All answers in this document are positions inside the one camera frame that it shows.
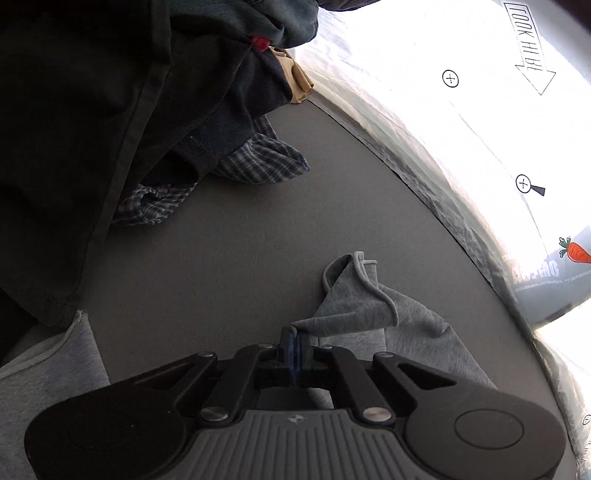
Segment beige cloth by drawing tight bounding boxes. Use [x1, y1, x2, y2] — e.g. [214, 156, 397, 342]
[270, 46, 315, 105]

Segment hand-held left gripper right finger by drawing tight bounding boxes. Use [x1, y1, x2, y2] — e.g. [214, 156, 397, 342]
[295, 330, 462, 425]

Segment dark navy garment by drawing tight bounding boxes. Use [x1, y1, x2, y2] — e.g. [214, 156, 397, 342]
[318, 0, 376, 13]

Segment blue denim jeans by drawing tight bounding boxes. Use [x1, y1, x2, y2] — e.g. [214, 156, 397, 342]
[171, 0, 322, 49]

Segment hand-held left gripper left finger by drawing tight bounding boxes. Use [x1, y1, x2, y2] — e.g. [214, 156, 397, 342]
[111, 325, 296, 428]

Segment blue plaid shirt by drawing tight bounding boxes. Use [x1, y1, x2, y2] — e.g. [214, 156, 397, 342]
[111, 115, 310, 228]

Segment grey t-shirt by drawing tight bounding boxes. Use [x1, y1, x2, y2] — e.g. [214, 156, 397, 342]
[0, 251, 499, 480]

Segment white printed plastic sheet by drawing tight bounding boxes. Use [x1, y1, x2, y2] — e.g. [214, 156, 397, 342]
[286, 0, 591, 480]

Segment black garment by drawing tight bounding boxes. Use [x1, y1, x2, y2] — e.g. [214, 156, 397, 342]
[0, 0, 252, 329]

